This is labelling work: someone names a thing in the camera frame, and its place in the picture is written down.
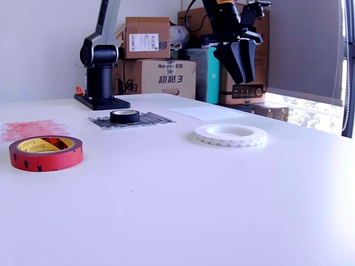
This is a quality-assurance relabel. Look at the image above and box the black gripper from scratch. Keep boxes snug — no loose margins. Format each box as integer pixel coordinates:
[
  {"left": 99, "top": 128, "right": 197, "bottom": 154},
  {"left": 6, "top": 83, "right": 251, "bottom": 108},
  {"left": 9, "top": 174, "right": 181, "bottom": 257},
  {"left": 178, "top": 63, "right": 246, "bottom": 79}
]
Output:
[{"left": 198, "top": 16, "right": 263, "bottom": 85}]

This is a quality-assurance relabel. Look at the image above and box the white tape roll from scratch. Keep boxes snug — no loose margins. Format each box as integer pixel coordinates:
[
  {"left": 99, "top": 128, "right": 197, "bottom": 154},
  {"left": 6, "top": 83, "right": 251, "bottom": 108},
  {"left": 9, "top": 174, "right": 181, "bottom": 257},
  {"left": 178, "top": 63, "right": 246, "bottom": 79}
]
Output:
[{"left": 194, "top": 124, "right": 268, "bottom": 148}]

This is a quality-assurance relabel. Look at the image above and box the black tape roll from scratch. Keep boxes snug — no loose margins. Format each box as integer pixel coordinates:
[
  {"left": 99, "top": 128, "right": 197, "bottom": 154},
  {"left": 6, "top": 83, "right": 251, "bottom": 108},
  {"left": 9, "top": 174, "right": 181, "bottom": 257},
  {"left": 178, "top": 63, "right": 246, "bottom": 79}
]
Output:
[{"left": 109, "top": 109, "right": 141, "bottom": 125}]

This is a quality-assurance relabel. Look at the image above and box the red tape roll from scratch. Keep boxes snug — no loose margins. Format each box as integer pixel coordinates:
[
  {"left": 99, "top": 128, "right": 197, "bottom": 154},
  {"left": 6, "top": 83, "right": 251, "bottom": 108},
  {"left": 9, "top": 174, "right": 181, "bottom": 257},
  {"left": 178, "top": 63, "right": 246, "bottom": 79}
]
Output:
[{"left": 8, "top": 135, "right": 84, "bottom": 173}]

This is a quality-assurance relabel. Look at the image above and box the tall GX760A cardboard box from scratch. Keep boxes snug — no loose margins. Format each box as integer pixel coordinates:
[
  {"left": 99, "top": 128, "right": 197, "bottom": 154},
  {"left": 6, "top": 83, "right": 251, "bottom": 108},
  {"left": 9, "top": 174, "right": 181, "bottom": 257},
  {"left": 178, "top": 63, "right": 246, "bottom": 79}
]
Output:
[{"left": 177, "top": 2, "right": 270, "bottom": 105}]

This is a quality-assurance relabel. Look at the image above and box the teal white carton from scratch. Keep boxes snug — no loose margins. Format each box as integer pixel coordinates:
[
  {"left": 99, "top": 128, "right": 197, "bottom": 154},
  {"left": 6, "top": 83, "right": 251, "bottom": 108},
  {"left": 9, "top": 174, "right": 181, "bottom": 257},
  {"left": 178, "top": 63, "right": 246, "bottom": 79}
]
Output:
[{"left": 181, "top": 46, "right": 221, "bottom": 105}]

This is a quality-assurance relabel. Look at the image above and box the dark patterned box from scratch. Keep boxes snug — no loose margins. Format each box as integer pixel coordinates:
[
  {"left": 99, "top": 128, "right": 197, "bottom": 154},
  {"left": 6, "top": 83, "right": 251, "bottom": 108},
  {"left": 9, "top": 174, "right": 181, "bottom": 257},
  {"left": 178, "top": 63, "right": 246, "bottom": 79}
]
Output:
[{"left": 221, "top": 103, "right": 290, "bottom": 122}]

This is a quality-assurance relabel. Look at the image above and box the blank white paper sheet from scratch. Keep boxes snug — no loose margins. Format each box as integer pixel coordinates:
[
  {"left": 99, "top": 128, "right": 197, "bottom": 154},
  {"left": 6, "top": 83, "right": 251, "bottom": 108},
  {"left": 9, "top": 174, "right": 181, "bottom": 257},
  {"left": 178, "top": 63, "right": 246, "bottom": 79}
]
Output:
[{"left": 168, "top": 105, "right": 252, "bottom": 122}]

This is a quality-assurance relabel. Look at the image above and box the grey roller blind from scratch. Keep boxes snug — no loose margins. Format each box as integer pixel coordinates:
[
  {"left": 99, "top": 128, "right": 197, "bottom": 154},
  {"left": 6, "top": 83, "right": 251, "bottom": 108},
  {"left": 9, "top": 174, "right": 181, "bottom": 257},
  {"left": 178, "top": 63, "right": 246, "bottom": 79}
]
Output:
[{"left": 256, "top": 0, "right": 344, "bottom": 108}]

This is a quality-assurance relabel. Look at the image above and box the white plastic bag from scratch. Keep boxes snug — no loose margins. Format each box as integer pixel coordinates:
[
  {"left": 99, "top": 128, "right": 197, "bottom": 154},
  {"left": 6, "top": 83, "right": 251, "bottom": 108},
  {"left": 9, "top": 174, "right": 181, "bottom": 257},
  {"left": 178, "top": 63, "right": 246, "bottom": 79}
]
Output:
[{"left": 169, "top": 24, "right": 191, "bottom": 52}]

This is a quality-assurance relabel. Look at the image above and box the cardboard box blue lettering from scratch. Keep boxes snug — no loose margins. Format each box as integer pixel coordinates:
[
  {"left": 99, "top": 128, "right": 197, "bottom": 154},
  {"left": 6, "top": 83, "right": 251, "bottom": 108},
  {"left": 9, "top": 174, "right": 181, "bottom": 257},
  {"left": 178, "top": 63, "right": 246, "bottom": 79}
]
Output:
[{"left": 112, "top": 59, "right": 197, "bottom": 100}]

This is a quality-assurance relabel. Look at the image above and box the small labelled cardboard box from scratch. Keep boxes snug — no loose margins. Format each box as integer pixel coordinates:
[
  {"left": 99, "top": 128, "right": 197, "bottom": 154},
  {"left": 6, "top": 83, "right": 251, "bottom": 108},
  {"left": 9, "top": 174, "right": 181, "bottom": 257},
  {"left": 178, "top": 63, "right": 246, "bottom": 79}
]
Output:
[{"left": 121, "top": 17, "right": 171, "bottom": 60}]

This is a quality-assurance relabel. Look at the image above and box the red scribbled paper sheet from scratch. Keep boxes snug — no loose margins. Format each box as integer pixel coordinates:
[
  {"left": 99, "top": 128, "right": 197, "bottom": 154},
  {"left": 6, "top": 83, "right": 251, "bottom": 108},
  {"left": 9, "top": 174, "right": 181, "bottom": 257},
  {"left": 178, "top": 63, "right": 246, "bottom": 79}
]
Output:
[{"left": 0, "top": 119, "right": 75, "bottom": 144}]

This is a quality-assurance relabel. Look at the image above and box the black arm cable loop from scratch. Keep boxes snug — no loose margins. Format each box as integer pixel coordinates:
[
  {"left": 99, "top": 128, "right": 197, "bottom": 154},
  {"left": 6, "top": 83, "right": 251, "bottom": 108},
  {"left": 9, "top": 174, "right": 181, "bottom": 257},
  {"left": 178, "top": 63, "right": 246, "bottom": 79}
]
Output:
[{"left": 185, "top": 0, "right": 213, "bottom": 33}]

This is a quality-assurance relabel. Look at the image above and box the white bead chain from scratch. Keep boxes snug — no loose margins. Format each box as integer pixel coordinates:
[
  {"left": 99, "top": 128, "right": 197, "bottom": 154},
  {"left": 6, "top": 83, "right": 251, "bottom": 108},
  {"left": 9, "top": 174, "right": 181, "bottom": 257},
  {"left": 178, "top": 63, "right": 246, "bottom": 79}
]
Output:
[{"left": 341, "top": 0, "right": 352, "bottom": 132}]

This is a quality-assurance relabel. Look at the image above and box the black power cable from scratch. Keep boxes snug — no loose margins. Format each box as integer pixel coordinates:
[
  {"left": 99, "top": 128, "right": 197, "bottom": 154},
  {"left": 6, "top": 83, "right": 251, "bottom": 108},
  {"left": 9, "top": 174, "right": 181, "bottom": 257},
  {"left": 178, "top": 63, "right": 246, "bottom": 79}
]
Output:
[{"left": 123, "top": 59, "right": 134, "bottom": 95}]

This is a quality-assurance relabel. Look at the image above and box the dark window frame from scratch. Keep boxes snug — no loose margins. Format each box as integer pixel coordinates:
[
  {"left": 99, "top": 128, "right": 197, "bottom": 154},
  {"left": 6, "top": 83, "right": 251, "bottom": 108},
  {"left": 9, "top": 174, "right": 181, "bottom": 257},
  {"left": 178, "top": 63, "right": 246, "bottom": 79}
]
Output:
[{"left": 340, "top": 0, "right": 355, "bottom": 139}]

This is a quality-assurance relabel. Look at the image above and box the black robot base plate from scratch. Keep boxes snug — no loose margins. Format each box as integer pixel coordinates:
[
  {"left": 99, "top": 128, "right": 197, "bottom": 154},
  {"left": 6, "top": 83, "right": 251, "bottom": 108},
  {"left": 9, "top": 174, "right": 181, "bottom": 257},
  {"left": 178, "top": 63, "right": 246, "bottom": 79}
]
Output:
[{"left": 74, "top": 94, "right": 131, "bottom": 111}]

